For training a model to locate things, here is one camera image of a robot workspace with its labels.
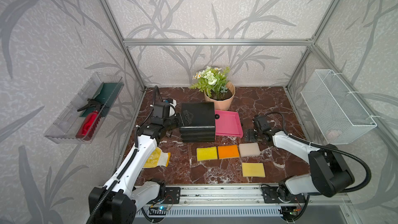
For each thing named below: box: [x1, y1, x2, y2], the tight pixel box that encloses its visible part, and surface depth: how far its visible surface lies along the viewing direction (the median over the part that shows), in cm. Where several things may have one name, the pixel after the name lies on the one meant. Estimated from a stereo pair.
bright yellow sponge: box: [196, 146, 218, 162], surface depth 88 cm
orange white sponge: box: [238, 142, 261, 158], surface depth 90 cm
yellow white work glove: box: [143, 146, 172, 168], surface depth 86 cm
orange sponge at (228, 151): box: [217, 144, 240, 160], surface depth 88 cm
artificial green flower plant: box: [189, 65, 231, 100], surface depth 86 cm
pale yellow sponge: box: [241, 162, 266, 178], surface depth 82 cm
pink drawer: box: [214, 109, 244, 138], surface depth 98 cm
